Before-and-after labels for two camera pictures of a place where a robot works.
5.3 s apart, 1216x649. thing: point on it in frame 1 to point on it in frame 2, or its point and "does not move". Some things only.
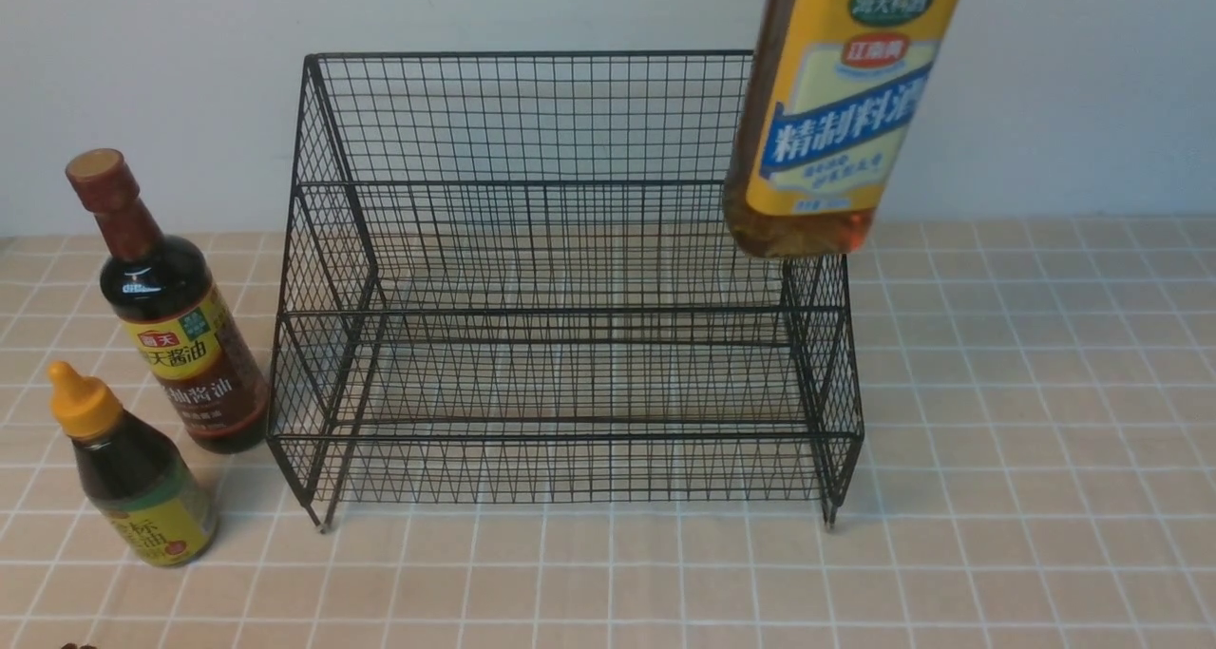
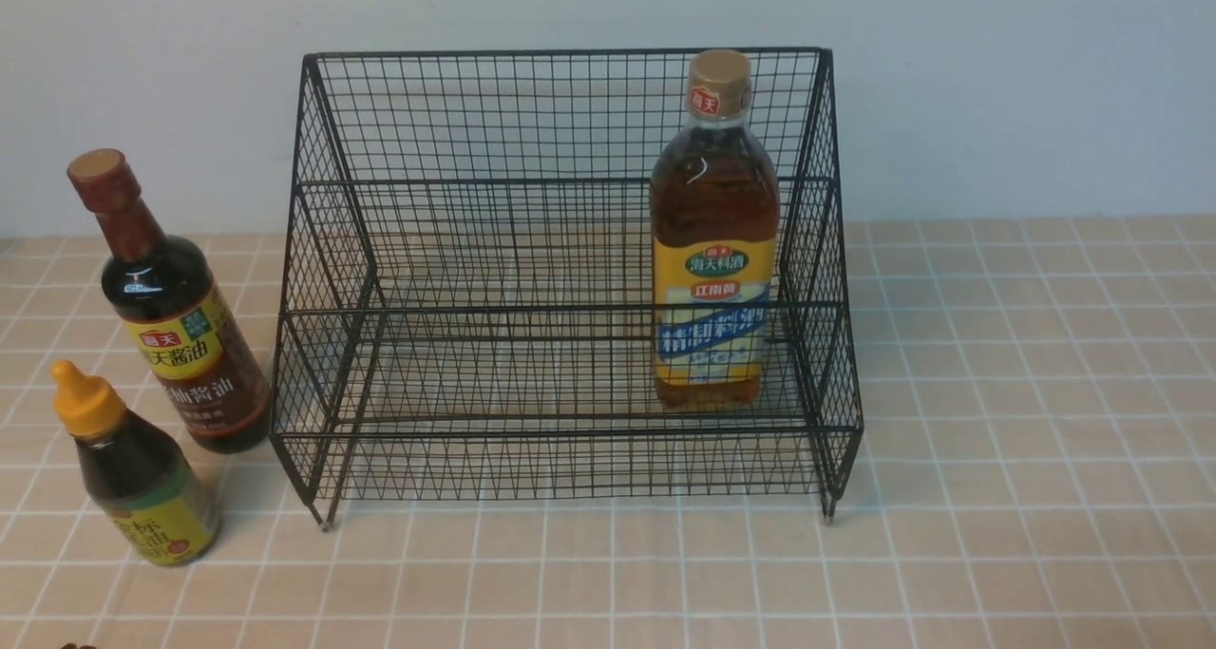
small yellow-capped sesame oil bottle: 149,504 does not move
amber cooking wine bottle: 840,60 to 714,229
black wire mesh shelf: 510,278 does not move
